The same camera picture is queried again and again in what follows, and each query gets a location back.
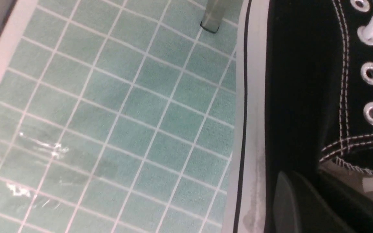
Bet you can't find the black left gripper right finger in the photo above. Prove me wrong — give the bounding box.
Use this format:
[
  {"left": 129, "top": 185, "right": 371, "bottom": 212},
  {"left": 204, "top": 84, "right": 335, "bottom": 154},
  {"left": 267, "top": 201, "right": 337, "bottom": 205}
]
[{"left": 319, "top": 171, "right": 373, "bottom": 233}]

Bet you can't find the green checkered floor mat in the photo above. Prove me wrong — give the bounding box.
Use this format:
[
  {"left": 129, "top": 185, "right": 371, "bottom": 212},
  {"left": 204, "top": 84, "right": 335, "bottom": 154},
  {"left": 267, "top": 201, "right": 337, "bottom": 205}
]
[{"left": 0, "top": 0, "right": 243, "bottom": 233}]

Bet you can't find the black canvas sneaker white sole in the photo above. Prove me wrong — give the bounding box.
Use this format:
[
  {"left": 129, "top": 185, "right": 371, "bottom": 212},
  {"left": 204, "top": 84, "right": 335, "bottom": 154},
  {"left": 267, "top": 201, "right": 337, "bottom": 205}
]
[{"left": 221, "top": 0, "right": 373, "bottom": 233}]

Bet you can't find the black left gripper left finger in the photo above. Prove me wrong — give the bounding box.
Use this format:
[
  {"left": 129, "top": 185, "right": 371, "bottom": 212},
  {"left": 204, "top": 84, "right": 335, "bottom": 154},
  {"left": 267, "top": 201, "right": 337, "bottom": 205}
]
[{"left": 273, "top": 171, "right": 355, "bottom": 233}]

